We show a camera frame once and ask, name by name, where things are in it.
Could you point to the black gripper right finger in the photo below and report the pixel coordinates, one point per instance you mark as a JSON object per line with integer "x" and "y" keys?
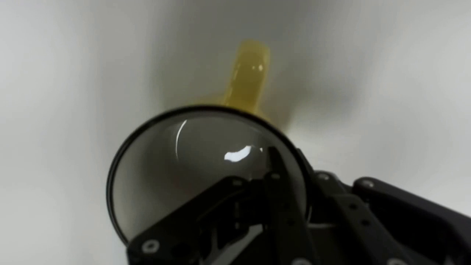
{"x": 374, "y": 223}

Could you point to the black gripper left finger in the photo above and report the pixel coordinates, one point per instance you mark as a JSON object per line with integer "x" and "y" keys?
{"x": 203, "y": 228}

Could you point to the yellow enamel mug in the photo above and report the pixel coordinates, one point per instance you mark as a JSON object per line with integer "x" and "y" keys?
{"x": 181, "y": 152}

